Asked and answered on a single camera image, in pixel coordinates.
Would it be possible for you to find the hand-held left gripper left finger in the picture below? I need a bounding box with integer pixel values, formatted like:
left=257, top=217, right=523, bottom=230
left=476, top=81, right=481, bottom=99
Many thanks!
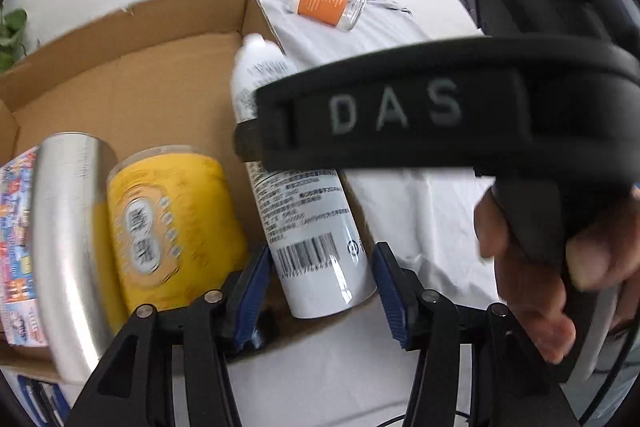
left=72, top=246, right=273, bottom=427

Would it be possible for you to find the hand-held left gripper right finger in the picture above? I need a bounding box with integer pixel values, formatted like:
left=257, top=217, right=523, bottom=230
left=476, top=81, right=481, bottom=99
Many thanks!
left=372, top=242, right=583, bottom=427

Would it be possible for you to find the silver metal can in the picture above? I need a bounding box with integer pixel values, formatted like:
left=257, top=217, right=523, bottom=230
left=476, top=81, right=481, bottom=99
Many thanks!
left=30, top=133, right=128, bottom=383

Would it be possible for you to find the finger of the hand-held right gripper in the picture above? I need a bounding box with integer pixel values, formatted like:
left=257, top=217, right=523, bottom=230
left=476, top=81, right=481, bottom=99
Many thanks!
left=235, top=119, right=265, bottom=172

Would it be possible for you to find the colourful cartoon game box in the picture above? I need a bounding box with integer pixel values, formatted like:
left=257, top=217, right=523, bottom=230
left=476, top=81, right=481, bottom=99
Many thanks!
left=0, top=146, right=51, bottom=348

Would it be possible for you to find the glass jar orange label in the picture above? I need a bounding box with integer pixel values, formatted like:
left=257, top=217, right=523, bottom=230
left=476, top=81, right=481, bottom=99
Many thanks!
left=289, top=0, right=369, bottom=32

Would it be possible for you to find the brown cardboard box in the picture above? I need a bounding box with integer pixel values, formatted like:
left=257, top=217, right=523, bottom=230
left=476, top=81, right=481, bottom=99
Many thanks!
left=0, top=0, right=373, bottom=383

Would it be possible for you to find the white spray bottle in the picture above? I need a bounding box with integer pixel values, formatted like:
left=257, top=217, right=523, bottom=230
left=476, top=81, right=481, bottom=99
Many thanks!
left=230, top=33, right=377, bottom=319

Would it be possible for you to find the person's right hand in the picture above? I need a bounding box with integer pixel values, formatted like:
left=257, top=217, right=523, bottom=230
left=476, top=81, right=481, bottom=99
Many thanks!
left=474, top=186, right=640, bottom=365

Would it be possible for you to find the potted green plant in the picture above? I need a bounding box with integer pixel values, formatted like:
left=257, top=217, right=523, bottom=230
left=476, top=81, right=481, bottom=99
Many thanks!
left=0, top=8, right=28, bottom=70

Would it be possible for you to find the yellow label bottle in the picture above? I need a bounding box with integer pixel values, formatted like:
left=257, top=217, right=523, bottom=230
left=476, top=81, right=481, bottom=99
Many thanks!
left=106, top=146, right=249, bottom=315

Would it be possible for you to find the blue and white object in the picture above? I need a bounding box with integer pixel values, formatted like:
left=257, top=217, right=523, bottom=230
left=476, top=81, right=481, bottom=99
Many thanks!
left=16, top=373, right=72, bottom=427

